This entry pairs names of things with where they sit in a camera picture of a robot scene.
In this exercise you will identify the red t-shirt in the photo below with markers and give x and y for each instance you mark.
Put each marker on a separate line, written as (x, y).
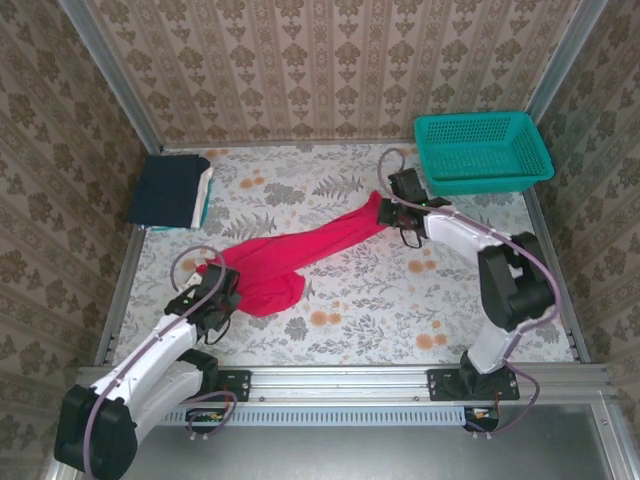
(270, 270)

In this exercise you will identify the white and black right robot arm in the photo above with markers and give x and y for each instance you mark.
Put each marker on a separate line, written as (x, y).
(492, 345)

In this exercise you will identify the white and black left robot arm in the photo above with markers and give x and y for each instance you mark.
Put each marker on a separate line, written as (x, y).
(150, 370)

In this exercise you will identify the teal plastic basket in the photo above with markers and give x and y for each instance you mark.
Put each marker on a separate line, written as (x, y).
(500, 185)

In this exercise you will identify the white folded t-shirt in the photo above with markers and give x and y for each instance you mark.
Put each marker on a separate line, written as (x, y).
(202, 192)

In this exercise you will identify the floral patterned tablecloth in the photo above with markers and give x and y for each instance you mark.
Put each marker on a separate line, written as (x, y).
(350, 325)

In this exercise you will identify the navy folded t-shirt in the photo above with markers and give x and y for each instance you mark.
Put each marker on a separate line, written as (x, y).
(165, 192)

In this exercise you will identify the grey metal sheet panel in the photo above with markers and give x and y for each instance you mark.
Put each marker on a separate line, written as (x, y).
(350, 452)

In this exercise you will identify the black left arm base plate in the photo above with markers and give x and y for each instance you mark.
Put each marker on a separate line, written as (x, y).
(235, 385)

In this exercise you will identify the wide aluminium base rail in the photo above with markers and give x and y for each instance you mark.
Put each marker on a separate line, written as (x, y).
(340, 382)

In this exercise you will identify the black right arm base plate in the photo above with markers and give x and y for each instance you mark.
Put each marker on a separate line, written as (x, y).
(445, 385)

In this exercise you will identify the slanted aluminium frame post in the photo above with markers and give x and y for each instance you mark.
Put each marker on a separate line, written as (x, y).
(115, 80)
(560, 65)

